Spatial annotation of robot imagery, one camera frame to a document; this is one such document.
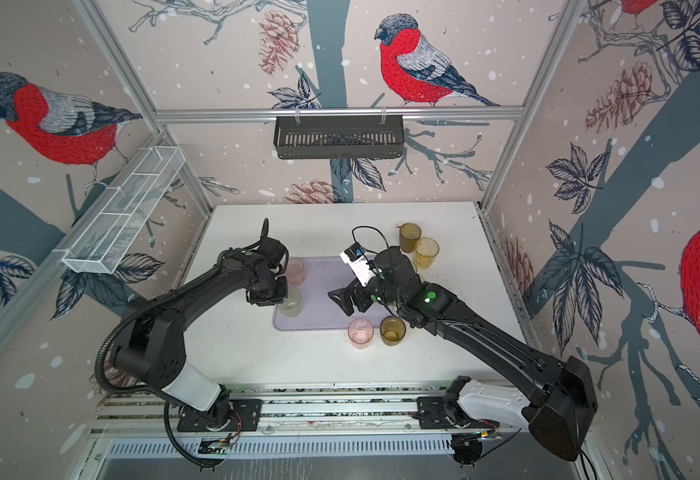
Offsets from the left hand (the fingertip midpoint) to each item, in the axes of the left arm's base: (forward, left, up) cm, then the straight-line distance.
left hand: (281, 299), depth 86 cm
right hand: (-4, -18, +15) cm, 24 cm away
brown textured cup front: (-7, -33, -7) cm, 34 cm away
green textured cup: (+1, -2, -7) cm, 7 cm away
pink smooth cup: (-7, -23, -7) cm, 26 cm away
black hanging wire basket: (+54, -17, +21) cm, 60 cm away
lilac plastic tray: (0, -11, -8) cm, 13 cm away
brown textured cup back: (+27, -42, -2) cm, 50 cm away
